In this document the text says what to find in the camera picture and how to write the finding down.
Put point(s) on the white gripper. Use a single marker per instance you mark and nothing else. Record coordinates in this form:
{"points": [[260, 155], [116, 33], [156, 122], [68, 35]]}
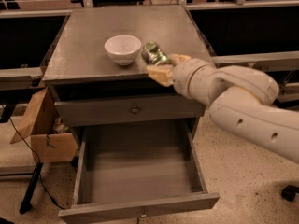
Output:
{"points": [[186, 75]]}

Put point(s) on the green soda can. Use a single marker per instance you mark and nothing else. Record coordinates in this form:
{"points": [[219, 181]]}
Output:
{"points": [[152, 54]]}

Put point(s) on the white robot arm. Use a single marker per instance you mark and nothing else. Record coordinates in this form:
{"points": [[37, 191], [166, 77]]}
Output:
{"points": [[240, 100]]}

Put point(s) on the grey top drawer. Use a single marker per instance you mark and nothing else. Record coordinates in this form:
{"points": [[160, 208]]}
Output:
{"points": [[127, 109]]}

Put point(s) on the grey drawer cabinet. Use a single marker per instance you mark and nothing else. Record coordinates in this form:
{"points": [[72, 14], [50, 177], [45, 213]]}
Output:
{"points": [[80, 68]]}

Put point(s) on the grey open middle drawer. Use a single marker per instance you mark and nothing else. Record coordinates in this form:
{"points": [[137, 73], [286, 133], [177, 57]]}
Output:
{"points": [[140, 169]]}

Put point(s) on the white ceramic bowl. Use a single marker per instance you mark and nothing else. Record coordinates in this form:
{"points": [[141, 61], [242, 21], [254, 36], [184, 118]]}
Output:
{"points": [[123, 49]]}

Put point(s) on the brown cardboard box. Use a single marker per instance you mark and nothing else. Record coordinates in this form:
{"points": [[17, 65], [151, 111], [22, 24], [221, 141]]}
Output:
{"points": [[38, 124]]}

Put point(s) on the black chair caster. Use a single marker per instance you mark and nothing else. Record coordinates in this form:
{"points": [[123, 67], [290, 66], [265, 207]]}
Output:
{"points": [[289, 193]]}

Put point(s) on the black stand leg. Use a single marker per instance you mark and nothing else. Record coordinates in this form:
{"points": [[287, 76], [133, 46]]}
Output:
{"points": [[26, 202]]}

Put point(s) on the grey rail right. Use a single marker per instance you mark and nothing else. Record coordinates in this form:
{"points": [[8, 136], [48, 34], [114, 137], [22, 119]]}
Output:
{"points": [[267, 62]]}

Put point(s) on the grey rail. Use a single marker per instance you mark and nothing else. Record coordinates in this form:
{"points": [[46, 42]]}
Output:
{"points": [[20, 78], [267, 62]]}

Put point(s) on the grey rail left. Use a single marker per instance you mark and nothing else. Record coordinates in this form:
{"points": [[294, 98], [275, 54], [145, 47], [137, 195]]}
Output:
{"points": [[20, 78]]}

